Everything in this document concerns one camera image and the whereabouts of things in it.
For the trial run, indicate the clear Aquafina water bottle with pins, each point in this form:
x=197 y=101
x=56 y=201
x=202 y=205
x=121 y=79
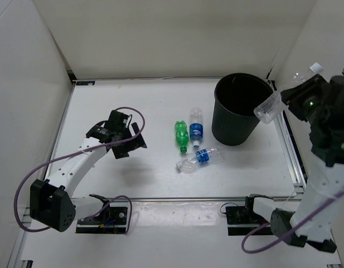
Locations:
x=199 y=159

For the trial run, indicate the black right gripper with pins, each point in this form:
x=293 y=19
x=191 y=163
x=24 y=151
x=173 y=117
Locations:
x=293 y=95

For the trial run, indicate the green plastic soda bottle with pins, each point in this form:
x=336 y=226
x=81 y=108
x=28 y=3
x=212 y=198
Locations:
x=181 y=135

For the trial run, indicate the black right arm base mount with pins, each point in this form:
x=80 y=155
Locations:
x=241 y=219

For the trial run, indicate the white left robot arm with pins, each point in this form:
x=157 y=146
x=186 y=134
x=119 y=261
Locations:
x=51 y=200

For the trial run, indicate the blue label Pocari bottle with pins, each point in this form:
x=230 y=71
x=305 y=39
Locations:
x=196 y=127

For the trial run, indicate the dark green ribbed bin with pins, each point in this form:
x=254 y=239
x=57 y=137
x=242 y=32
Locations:
x=236 y=96

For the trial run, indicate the aluminium table edge rail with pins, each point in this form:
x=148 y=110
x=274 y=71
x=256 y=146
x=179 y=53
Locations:
x=294 y=161

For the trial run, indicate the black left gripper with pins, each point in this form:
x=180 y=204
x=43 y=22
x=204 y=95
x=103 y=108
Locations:
x=120 y=152

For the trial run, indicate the clear unlabelled plastic bottle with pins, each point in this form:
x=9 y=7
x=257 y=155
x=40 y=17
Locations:
x=273 y=105

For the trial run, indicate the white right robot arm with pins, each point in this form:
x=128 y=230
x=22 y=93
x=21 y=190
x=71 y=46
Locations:
x=311 y=223

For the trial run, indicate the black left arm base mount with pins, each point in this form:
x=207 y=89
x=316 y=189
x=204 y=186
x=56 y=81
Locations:
x=113 y=221

